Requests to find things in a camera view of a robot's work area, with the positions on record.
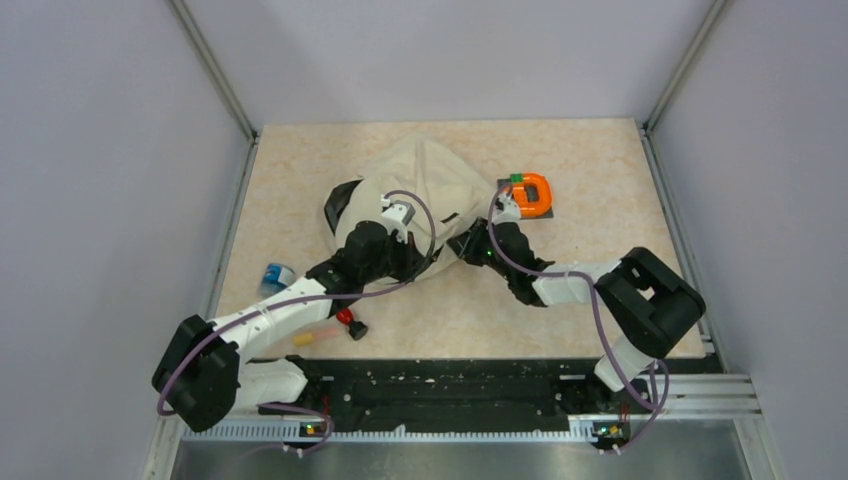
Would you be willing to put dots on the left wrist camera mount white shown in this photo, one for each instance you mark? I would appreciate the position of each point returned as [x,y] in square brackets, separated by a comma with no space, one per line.
[396,217]

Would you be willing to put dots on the black square pad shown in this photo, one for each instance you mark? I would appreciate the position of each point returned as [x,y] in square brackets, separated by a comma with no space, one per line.
[540,213]

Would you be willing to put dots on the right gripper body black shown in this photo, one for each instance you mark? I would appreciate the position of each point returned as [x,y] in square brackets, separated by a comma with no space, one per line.
[479,248]

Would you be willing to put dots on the yellow pink highlighter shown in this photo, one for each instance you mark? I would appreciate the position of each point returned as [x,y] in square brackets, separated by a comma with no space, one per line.
[314,336]

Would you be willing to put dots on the orange tape dispenser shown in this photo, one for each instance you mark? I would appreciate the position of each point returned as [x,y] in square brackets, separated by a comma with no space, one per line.
[530,194]

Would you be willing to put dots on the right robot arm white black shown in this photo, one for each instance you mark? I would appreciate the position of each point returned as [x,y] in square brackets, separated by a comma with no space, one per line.
[652,305]

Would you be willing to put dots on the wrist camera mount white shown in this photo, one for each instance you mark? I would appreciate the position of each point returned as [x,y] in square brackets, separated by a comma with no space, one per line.
[504,209]
[396,217]

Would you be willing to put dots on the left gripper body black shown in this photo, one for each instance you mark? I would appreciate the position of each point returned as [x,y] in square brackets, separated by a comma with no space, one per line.
[396,261]

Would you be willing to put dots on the red black stamp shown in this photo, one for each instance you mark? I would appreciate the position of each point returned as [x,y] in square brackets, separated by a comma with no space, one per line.
[355,328]

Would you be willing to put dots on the beige canvas student bag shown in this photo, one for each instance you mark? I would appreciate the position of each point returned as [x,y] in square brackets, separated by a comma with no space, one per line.
[448,194]

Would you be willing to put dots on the blue glue bottle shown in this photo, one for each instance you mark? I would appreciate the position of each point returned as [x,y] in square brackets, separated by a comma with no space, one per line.
[276,278]

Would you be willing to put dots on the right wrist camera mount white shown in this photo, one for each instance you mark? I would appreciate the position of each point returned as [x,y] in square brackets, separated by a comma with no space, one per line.
[504,209]

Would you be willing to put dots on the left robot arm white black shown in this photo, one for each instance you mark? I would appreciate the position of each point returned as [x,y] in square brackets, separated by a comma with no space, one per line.
[209,368]

